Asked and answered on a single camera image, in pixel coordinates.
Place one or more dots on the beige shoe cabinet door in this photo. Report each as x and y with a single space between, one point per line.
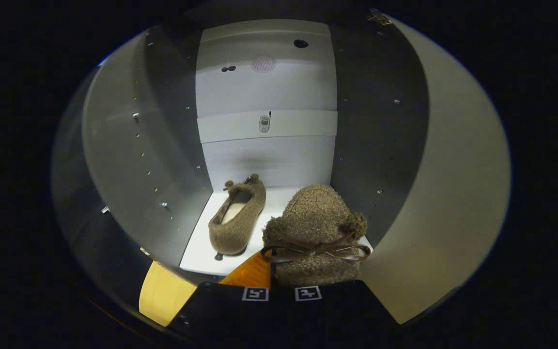
453 194

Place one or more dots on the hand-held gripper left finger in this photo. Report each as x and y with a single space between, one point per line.
221 310

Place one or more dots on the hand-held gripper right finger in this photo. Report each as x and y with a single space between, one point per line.
347 305

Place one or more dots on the brown fuzzy slipper shoe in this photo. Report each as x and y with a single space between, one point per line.
315 218
240 228

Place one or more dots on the grey shoe cabinet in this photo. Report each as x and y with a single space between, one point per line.
269 87

